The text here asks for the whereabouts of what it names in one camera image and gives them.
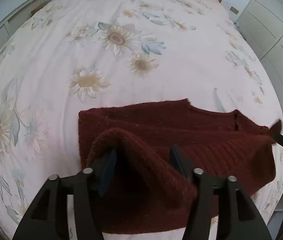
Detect white wardrobe doors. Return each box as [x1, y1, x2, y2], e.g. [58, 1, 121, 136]
[235, 0, 283, 120]

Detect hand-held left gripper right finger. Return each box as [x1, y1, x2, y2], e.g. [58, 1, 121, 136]
[169, 144, 273, 240]

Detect dark red knitted sweater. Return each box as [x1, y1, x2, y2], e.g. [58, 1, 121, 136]
[78, 98, 283, 235]

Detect floral white bed cover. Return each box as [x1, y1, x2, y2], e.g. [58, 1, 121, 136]
[0, 0, 283, 240]

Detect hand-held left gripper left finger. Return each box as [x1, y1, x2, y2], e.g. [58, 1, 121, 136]
[12, 149, 118, 240]

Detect wooden nightstand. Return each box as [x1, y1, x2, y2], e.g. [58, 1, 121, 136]
[30, 0, 51, 15]

